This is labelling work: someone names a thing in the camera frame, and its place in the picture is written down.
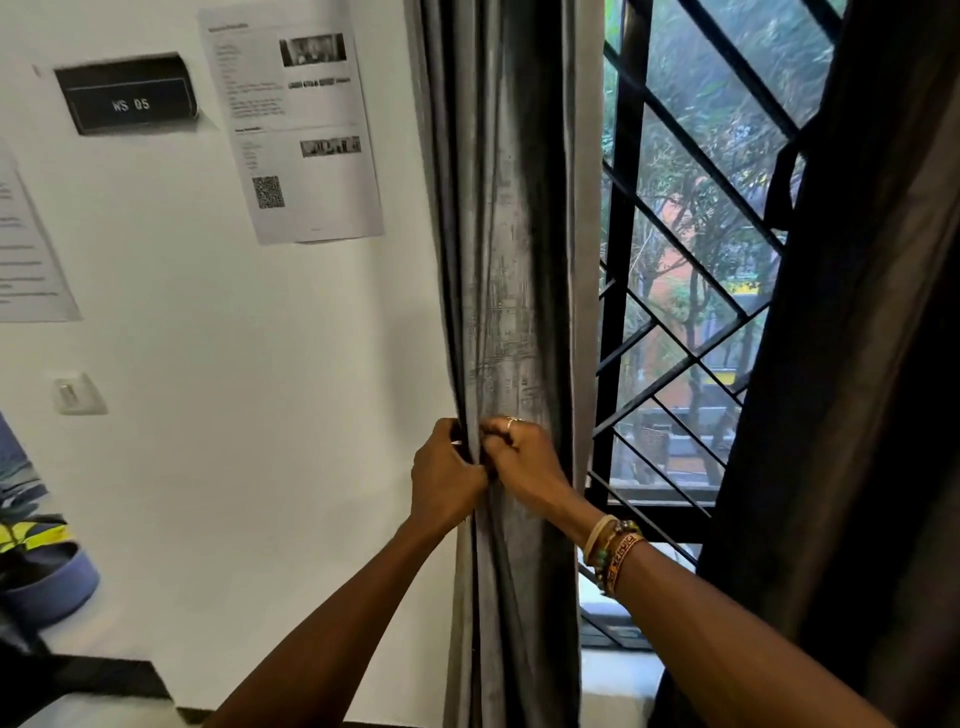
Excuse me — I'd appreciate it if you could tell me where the yellow flat object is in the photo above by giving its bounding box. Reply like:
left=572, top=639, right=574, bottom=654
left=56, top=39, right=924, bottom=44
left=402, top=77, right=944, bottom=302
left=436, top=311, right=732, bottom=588
left=0, top=521, right=75, bottom=556

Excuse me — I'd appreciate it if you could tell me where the green beaded bracelet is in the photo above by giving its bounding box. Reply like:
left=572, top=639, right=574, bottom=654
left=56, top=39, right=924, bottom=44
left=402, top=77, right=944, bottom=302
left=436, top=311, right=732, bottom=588
left=592, top=521, right=643, bottom=590

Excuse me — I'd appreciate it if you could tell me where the black WS 05 sign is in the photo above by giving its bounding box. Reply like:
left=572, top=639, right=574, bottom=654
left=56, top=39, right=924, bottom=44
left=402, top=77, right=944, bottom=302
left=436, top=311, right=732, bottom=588
left=53, top=52, right=200, bottom=138

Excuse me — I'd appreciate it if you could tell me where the dark leafy potted plant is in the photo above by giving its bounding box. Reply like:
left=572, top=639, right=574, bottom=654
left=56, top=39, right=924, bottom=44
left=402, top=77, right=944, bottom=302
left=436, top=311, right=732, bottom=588
left=0, top=509, right=101, bottom=631

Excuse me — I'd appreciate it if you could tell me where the person's left forearm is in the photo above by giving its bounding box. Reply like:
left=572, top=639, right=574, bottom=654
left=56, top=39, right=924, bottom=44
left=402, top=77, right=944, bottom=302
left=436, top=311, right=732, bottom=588
left=202, top=517, right=470, bottom=728

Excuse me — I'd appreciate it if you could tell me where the printed paper with QR code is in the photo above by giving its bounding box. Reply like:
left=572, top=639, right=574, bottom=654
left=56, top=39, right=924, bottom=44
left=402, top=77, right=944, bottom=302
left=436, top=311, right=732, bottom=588
left=197, top=0, right=385, bottom=247

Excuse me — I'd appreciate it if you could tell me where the white paper wall notice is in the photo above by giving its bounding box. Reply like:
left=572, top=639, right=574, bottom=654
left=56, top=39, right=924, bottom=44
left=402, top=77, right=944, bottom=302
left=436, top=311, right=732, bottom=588
left=0, top=138, right=82, bottom=324

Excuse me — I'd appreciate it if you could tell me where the grey curtain tie strap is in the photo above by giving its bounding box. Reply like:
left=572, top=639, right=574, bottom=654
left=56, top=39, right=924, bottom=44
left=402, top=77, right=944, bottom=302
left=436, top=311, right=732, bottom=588
left=449, top=434, right=493, bottom=481

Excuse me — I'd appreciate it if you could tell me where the orange woven patterned bracelet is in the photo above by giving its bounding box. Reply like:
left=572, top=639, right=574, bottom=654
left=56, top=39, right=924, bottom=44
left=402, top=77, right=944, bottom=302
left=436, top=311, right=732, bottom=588
left=603, top=532, right=648, bottom=599

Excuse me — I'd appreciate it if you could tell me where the person's right hand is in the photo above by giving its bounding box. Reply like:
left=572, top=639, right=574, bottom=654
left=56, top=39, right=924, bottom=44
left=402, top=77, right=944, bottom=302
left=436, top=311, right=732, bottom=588
left=478, top=416, right=601, bottom=545

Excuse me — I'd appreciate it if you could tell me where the dark brown curtain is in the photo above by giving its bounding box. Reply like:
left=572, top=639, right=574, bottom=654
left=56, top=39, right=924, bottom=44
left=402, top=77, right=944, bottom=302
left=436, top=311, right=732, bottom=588
left=648, top=0, right=960, bottom=728

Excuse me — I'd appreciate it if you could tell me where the person's left hand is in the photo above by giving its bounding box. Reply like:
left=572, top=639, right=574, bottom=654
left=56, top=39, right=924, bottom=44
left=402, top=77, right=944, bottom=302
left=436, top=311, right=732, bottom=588
left=408, top=417, right=490, bottom=538

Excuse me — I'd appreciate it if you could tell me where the person's right forearm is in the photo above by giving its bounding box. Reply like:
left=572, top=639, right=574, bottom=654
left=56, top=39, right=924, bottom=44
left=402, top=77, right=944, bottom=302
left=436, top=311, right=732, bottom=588
left=611, top=539, right=894, bottom=728

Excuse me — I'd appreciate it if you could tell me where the white wall switch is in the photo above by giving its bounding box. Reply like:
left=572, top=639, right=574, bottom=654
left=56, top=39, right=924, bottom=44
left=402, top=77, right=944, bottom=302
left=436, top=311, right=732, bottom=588
left=50, top=371, right=109, bottom=418

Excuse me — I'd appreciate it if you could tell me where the dark curtain tie strap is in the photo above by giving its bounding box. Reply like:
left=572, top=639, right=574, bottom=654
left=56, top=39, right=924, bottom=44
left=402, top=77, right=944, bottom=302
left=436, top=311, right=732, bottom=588
left=763, top=138, right=802, bottom=232

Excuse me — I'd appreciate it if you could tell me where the orange brick building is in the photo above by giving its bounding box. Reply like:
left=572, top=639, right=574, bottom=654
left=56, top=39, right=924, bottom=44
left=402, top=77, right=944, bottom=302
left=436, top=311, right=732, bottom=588
left=637, top=194, right=759, bottom=481

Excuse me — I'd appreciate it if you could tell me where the grey curtain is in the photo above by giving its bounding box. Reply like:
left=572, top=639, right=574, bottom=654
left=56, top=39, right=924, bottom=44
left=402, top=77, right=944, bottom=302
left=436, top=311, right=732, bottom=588
left=404, top=0, right=605, bottom=728

